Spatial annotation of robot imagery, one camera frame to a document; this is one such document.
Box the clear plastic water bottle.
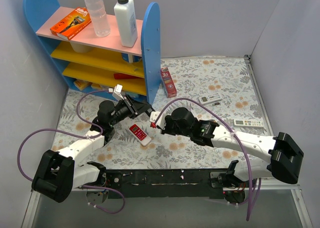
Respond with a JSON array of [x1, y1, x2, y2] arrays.
[[84, 0, 111, 37]]

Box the floral table mat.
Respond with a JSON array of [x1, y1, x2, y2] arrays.
[[51, 57, 272, 169]]

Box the beige cup under shelf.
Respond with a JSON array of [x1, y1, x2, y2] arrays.
[[70, 43, 93, 53]]

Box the red toothpaste box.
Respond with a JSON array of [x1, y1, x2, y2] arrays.
[[160, 67, 177, 98]]

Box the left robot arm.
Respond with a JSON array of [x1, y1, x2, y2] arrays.
[[31, 96, 154, 202]]

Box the yellow packet bottom shelf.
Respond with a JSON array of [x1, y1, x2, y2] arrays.
[[73, 79, 92, 91]]

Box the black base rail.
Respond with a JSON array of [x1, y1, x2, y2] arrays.
[[97, 168, 241, 198]]

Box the orange razor box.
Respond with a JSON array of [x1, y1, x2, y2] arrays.
[[50, 7, 91, 41]]

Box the white bottle black cap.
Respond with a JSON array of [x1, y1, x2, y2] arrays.
[[114, 0, 138, 48]]

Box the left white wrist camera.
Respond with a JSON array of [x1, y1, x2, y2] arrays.
[[108, 84, 127, 101]]

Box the red box on shelf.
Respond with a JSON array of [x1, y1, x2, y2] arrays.
[[113, 73, 140, 80]]

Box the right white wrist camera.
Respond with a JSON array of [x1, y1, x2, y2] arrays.
[[149, 111, 166, 130]]

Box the blue wooden shelf unit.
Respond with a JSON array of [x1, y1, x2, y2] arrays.
[[23, 0, 161, 103]]

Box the white remote with coloured buttons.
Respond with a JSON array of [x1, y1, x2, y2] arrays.
[[233, 119, 264, 128]]

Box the red and white remote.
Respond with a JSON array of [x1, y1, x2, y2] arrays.
[[129, 124, 152, 147]]

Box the white packets bottom shelf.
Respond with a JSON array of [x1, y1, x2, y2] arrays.
[[90, 82, 141, 99]]

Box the white air conditioner remote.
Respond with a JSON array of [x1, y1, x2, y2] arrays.
[[198, 93, 223, 105]]

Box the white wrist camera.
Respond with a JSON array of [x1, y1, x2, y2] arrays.
[[149, 111, 166, 130], [108, 84, 127, 101]]

